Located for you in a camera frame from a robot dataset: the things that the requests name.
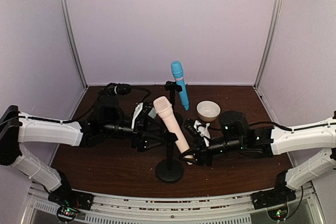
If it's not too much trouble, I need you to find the blue toy microphone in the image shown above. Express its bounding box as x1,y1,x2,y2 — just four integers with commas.
171,61,190,111

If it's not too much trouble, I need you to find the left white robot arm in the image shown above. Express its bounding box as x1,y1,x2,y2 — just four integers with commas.
1,95,167,195

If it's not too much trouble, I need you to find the thin black stand with clip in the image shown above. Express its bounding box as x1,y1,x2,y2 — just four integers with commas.
155,132,184,183

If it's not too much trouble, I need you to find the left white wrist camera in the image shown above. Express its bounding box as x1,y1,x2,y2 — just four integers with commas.
131,102,143,130

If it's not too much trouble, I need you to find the white bowl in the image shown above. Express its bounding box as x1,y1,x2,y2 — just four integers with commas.
196,101,221,122

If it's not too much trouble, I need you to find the aluminium frame post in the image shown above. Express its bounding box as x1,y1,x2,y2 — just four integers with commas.
254,0,283,90
60,0,88,89

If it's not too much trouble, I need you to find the front aluminium rail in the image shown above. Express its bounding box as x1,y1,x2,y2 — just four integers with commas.
26,182,323,224

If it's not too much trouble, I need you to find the right aluminium frame post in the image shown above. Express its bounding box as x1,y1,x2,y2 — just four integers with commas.
254,0,283,90

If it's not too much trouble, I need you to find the light teal bowl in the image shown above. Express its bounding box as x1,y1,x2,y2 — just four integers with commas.
148,108,156,119

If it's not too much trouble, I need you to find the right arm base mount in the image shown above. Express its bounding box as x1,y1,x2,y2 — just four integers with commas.
251,171,296,222

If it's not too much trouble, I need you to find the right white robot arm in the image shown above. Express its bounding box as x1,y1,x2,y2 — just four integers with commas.
179,111,335,191

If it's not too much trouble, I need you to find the black handheld microphone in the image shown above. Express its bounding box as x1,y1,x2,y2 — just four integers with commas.
104,83,132,95

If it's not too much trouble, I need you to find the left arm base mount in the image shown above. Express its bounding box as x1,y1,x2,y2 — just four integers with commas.
45,171,94,223

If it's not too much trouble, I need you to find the tall black microphone stand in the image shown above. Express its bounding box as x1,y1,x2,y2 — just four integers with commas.
164,81,184,126

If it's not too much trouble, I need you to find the left aluminium frame post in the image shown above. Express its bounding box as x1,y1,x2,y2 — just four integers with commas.
60,0,88,89

